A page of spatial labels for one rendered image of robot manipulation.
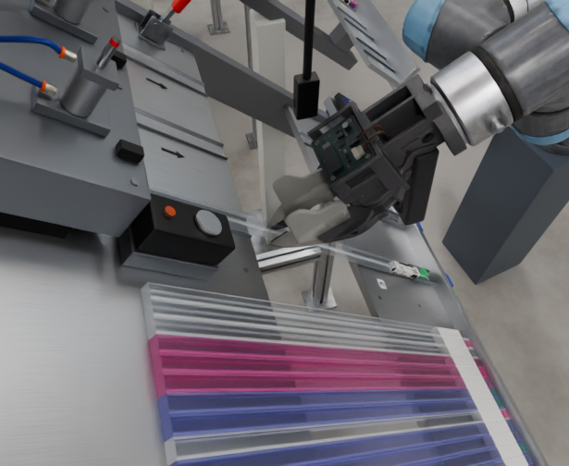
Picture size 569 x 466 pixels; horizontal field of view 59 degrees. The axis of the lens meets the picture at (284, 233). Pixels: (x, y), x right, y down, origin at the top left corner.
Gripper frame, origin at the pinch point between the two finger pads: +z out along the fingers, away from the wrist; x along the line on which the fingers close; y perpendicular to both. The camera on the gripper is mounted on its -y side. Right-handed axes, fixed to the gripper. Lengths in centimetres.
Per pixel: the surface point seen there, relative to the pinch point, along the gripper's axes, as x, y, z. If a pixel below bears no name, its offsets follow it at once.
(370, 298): 5.7, -13.4, -2.3
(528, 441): 25.0, -31.3, -8.7
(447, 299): 4.1, -31.5, -8.0
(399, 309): 6.7, -18.7, -3.7
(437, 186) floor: -65, -121, -12
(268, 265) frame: -32, -56, 30
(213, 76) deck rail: -30.0, -0.8, 2.5
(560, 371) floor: 7, -123, -15
